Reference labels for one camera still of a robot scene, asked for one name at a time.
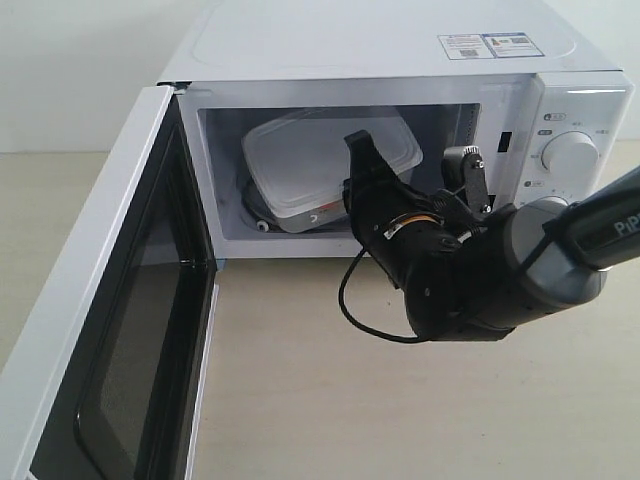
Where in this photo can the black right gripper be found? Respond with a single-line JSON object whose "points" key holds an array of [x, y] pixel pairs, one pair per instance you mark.
{"points": [[396, 224]]}

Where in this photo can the white plastic food container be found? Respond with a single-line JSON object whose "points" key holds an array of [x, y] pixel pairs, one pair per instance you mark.
{"points": [[299, 161]]}

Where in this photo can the white microwave door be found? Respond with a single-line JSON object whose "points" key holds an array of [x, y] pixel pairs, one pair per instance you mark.
{"points": [[106, 376]]}

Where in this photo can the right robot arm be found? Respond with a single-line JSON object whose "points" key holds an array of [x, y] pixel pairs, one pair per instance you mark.
{"points": [[469, 272]]}

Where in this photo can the white microwave oven body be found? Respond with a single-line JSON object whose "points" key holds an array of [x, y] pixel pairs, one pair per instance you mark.
{"points": [[244, 63]]}

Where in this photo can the lower white timer knob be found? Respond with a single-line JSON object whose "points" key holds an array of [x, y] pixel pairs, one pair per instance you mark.
{"points": [[544, 196]]}

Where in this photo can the blue white warning sticker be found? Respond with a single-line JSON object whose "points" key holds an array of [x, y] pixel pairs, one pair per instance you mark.
{"points": [[489, 46]]}

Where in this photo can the upper white power knob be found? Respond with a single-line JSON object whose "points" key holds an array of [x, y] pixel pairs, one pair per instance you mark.
{"points": [[570, 153]]}

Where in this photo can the black right camera mount bracket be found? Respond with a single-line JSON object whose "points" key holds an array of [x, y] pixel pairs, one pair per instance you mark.
{"points": [[474, 181]]}

